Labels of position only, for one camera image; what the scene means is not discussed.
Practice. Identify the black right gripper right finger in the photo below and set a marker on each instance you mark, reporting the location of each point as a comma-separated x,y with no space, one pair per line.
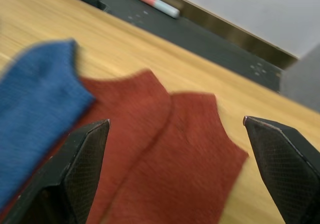
282,169

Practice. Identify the rust red sock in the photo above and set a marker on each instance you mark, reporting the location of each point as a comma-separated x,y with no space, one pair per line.
185,164
130,109

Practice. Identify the blue sock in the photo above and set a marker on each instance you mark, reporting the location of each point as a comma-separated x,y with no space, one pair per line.
40,104

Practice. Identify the black rail with slot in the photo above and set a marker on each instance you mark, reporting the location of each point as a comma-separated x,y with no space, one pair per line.
190,31

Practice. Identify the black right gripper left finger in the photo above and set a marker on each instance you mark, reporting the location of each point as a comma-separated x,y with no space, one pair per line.
75,174

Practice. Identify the grey block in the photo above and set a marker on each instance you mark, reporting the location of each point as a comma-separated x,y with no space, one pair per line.
302,79

